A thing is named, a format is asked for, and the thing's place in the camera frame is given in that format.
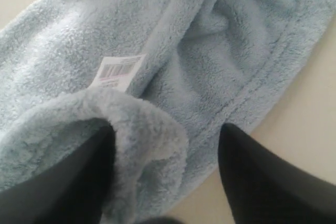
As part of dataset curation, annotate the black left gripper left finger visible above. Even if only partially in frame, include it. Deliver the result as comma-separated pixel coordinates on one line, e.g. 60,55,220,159
1,126,116,223

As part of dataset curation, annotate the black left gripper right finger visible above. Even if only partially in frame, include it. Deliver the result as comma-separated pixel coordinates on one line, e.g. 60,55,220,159
218,123,335,224

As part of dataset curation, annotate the light blue terry towel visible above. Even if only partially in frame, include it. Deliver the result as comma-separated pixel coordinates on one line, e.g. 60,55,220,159
1,0,335,223

